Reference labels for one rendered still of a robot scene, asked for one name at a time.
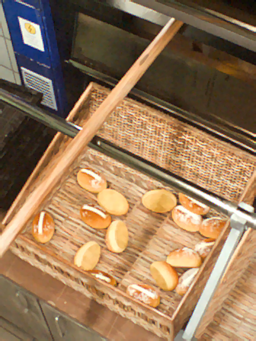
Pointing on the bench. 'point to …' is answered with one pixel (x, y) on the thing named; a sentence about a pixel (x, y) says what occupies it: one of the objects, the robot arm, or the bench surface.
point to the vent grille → (36, 81)
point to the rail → (212, 17)
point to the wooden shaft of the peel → (43, 190)
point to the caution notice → (31, 33)
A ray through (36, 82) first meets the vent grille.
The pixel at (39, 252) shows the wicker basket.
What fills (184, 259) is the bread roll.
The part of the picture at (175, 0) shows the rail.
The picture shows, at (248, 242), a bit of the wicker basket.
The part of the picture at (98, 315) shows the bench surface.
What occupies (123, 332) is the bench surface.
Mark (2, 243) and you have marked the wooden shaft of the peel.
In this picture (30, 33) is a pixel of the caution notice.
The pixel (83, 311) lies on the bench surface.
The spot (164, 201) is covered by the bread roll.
